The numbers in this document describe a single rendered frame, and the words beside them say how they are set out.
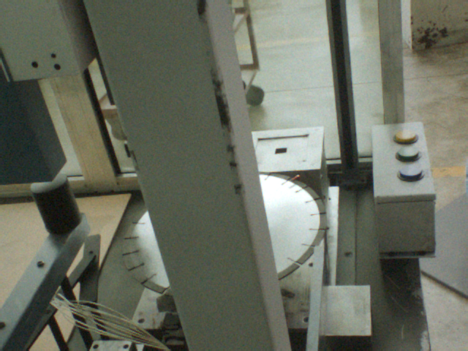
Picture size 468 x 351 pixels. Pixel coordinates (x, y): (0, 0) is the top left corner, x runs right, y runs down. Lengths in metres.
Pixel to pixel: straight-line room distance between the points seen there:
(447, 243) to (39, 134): 1.92
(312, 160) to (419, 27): 2.87
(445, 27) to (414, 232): 3.01
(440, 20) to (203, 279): 3.93
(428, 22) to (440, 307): 2.27
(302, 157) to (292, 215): 0.28
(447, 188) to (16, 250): 1.85
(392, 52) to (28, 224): 0.96
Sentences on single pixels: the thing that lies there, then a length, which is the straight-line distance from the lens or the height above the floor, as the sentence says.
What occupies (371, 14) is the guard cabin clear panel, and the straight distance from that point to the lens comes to 1.38.
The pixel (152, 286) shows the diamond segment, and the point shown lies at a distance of 1.00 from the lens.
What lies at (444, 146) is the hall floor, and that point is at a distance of 3.11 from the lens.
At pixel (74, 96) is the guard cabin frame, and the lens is 1.56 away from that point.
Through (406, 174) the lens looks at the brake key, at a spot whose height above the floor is 0.91.
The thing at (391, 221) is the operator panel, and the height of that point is 0.84.
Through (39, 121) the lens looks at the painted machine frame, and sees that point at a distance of 0.77.
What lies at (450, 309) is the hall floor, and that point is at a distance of 2.26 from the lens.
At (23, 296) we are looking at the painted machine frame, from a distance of 0.92.
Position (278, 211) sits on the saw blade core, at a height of 0.95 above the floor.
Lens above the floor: 1.58
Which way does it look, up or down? 31 degrees down
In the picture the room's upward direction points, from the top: 12 degrees counter-clockwise
